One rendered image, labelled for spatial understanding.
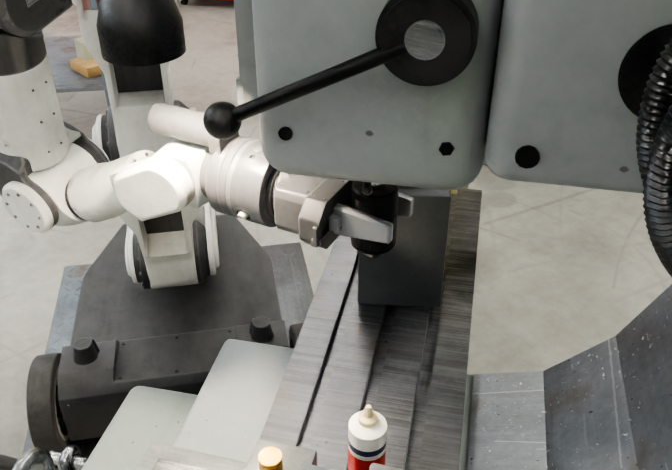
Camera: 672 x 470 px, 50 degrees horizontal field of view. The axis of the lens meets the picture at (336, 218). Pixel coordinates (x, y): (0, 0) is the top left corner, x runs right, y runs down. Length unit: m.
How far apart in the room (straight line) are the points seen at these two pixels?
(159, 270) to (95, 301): 0.22
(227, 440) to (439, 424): 0.28
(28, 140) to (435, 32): 0.60
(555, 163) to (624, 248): 2.49
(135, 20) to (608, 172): 0.39
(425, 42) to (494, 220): 2.58
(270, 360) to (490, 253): 1.87
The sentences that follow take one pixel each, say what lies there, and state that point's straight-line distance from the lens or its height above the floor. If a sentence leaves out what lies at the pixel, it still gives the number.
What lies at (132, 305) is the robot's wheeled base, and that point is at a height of 0.57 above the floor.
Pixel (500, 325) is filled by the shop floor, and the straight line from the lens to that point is 2.52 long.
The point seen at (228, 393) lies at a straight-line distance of 1.04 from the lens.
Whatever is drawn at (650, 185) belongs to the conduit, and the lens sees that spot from 0.39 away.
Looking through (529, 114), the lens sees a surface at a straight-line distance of 0.53.
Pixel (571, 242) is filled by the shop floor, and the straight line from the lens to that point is 3.00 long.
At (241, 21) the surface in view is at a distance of 0.65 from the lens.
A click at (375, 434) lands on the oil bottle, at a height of 1.04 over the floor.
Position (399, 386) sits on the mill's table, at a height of 0.95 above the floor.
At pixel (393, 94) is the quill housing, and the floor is 1.40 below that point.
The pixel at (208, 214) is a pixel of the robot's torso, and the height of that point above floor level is 0.74.
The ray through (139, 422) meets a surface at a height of 0.75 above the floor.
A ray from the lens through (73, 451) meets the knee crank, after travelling 1.46.
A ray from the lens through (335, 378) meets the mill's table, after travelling 0.94.
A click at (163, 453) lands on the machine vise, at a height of 1.02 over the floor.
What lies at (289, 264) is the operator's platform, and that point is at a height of 0.40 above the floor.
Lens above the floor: 1.61
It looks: 33 degrees down
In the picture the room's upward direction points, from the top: straight up
